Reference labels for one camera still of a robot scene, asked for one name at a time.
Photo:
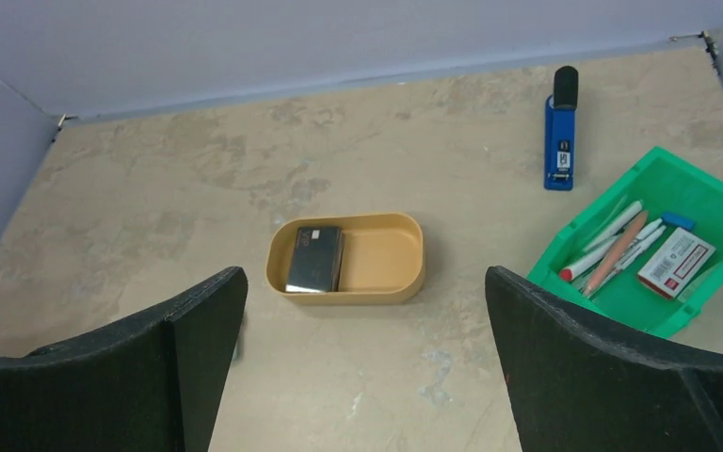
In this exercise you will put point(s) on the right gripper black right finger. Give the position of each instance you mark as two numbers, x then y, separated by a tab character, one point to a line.
579	381

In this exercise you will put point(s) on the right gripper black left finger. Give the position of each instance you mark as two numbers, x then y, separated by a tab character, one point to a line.
151	381

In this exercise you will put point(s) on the black credit card stack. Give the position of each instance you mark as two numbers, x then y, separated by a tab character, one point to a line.
316	261

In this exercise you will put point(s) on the green plastic bin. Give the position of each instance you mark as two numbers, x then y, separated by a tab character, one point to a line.
663	183

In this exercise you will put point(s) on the white red staple box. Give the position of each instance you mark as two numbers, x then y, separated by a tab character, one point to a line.
675	264

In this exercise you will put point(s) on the orange pencil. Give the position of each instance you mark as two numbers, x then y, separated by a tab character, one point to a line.
611	258

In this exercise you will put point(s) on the white pen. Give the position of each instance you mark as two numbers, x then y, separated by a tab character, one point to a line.
646	237

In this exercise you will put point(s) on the blue eraser in bin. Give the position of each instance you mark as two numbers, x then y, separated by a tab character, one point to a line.
678	221

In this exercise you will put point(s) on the tan oval tray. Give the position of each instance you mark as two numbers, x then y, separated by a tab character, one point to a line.
383	262

